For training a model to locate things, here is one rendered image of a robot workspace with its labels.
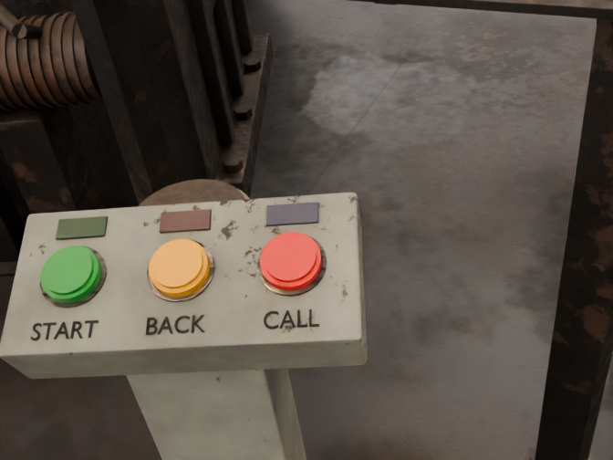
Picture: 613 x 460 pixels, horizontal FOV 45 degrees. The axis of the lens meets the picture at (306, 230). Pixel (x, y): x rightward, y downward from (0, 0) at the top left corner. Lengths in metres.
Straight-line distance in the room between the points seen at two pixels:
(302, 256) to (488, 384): 0.73
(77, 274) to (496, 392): 0.79
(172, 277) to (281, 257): 0.07
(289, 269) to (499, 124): 1.28
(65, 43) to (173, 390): 0.65
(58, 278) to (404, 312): 0.84
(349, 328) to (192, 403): 0.15
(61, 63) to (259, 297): 0.66
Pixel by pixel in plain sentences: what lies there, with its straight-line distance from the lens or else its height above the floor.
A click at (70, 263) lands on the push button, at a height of 0.61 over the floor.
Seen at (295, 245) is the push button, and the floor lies 0.61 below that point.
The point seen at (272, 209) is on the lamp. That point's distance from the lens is 0.51.
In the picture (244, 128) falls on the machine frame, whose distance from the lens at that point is 1.65.
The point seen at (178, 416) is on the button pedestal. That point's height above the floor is 0.49.
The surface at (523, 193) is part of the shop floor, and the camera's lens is 1.52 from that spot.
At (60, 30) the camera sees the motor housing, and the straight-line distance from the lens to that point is 1.10.
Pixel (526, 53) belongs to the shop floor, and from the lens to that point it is 2.01.
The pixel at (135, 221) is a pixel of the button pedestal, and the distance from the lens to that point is 0.54.
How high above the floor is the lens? 0.93
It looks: 40 degrees down
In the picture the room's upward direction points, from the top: 9 degrees counter-clockwise
